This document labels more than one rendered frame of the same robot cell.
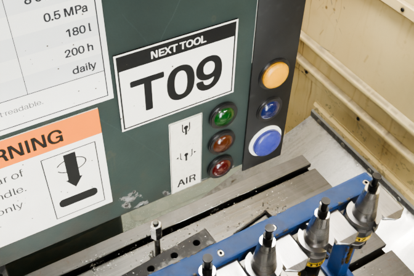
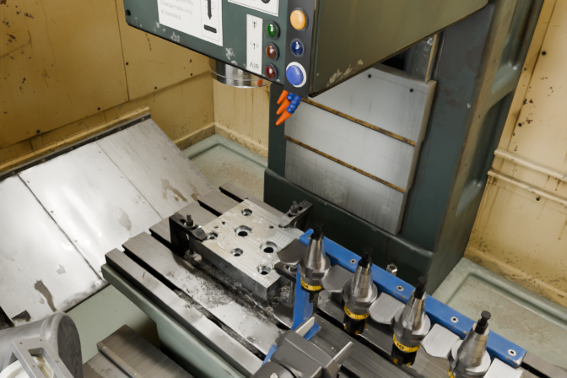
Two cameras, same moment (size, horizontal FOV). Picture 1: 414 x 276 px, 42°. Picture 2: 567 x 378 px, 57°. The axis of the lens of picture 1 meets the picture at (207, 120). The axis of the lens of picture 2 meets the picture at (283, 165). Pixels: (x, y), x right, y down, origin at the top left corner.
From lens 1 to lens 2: 71 cm
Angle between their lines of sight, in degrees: 54
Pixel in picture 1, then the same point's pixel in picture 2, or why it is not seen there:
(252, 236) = (381, 277)
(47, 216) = (199, 29)
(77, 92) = not seen: outside the picture
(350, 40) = not seen: outside the picture
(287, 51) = (306, 7)
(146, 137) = (238, 14)
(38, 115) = not seen: outside the picture
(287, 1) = not seen: outside the picture
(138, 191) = (233, 51)
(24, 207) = (192, 14)
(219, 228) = not seen: hidden behind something
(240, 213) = not seen: hidden behind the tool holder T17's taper
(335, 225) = (439, 337)
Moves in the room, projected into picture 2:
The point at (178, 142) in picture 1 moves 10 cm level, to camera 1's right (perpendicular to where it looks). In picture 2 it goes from (251, 30) to (271, 56)
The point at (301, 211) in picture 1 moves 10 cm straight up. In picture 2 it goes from (432, 305) to (443, 265)
